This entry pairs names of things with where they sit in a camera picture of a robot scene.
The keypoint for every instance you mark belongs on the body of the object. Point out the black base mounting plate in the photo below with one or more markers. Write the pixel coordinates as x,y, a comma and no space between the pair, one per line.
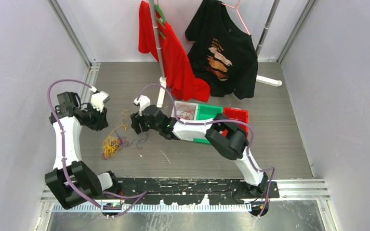
187,191

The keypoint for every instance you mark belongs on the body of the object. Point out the green clothes hanger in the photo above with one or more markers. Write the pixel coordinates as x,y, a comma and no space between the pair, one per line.
161,21

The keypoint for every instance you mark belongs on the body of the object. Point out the right metal rack pole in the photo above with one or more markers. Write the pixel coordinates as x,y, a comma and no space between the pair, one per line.
267,25

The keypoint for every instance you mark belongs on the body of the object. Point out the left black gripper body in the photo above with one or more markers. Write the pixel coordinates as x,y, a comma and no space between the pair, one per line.
92,118

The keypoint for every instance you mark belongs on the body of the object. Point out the pink clothes hanger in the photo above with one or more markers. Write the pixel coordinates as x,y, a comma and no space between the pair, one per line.
236,8

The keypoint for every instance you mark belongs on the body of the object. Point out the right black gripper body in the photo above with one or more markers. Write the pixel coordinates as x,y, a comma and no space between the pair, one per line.
137,119

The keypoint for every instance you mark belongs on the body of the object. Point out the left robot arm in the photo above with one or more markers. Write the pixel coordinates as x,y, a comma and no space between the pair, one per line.
71,181

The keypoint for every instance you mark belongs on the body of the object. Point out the red plastic bin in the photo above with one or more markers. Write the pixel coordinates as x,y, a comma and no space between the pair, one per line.
236,114

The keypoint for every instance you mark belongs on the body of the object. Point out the metal clothes rack pole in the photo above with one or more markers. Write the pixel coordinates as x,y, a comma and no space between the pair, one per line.
156,36

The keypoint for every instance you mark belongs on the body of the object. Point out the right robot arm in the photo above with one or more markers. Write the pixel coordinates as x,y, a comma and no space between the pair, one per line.
225,135

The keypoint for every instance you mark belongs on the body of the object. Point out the red t-shirt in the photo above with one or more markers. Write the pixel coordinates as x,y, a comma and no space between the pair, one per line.
180,78

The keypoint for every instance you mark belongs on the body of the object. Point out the white plastic bin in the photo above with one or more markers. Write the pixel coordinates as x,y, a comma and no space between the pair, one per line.
185,110

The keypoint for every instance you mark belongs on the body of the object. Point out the black printed t-shirt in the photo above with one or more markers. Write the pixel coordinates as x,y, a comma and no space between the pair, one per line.
222,55

